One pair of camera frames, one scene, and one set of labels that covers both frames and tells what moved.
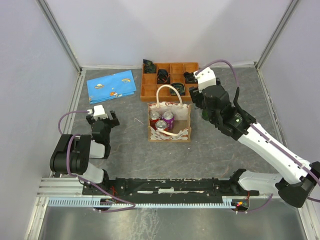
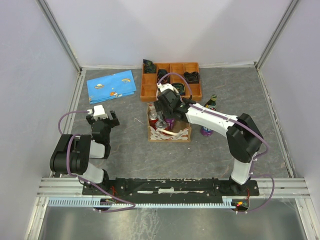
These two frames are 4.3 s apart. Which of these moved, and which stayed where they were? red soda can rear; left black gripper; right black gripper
Moved: right black gripper
Stayed: left black gripper; red soda can rear
